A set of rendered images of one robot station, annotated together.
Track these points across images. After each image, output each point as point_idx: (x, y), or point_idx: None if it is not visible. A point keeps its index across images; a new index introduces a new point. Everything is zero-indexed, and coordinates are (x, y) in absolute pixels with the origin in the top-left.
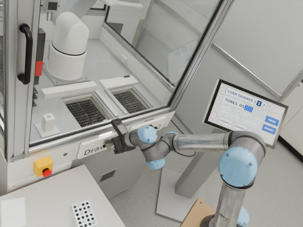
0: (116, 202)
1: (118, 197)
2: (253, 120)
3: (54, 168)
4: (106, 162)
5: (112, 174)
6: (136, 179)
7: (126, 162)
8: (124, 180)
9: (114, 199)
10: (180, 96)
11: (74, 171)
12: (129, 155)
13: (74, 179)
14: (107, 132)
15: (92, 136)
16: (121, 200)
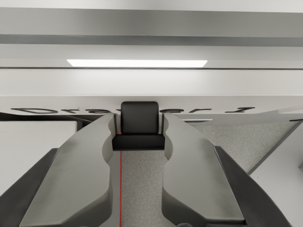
0: (202, 132)
1: (210, 126)
2: None
3: None
4: (182, 115)
5: (199, 121)
6: (249, 124)
7: (242, 118)
8: (225, 123)
9: (203, 126)
10: None
11: (28, 133)
12: (258, 115)
13: (12, 164)
14: (155, 59)
15: None
16: (212, 132)
